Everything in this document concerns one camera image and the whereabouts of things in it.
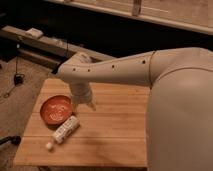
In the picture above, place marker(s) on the orange ceramic bowl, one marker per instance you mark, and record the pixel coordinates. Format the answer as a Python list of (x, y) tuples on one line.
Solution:
[(56, 110)]

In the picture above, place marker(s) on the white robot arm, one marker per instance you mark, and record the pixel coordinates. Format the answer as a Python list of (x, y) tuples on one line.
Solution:
[(179, 119)]

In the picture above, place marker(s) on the long wooden beam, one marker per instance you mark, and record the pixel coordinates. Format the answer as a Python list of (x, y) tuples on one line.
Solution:
[(52, 45)]

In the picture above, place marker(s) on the white plastic bottle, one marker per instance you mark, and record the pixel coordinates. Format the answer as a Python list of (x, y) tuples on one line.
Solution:
[(68, 127)]

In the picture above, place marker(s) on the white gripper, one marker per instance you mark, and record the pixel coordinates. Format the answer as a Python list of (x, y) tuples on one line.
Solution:
[(81, 93)]

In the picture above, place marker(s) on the black handle at left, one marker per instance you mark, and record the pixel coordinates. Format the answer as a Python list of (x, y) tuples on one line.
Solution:
[(15, 140)]

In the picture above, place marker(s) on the wooden cutting board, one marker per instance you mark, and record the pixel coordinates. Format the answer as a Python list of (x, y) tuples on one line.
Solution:
[(113, 134)]

